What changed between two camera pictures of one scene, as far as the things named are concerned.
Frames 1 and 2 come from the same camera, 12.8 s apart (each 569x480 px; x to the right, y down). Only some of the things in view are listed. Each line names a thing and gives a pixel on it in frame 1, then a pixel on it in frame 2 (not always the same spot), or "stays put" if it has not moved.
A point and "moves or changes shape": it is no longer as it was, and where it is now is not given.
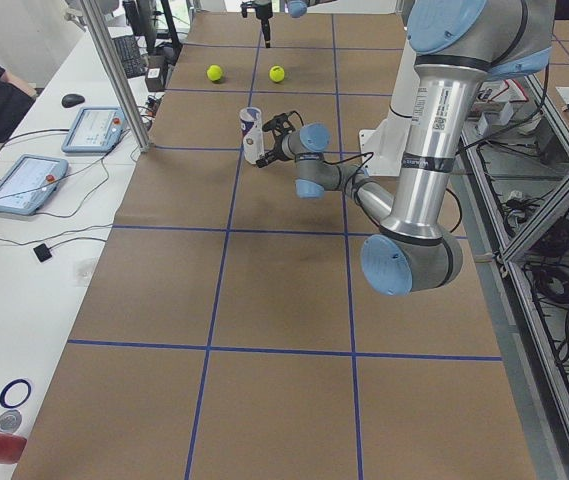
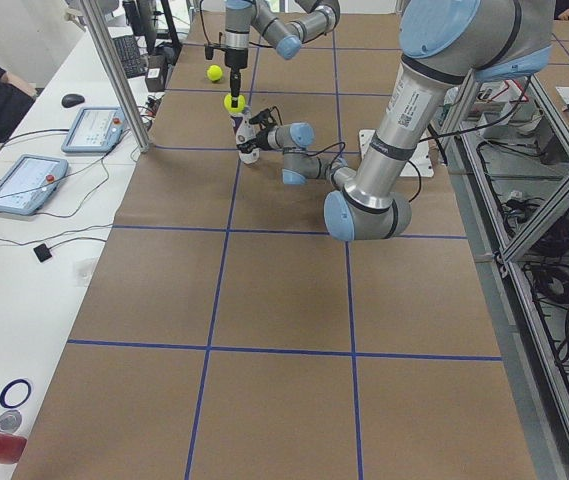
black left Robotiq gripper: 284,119 → 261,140
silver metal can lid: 9,421 stays put
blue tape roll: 15,393 stays put
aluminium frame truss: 532,213 stays put
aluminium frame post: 138,132 stays put
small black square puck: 42,252 stays put
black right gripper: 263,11 → 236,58
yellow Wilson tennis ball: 214,72 stays put
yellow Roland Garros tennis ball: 277,73 → 228,103
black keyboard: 130,56 stays put
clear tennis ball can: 251,122 moves or changes shape
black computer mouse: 70,100 stays put
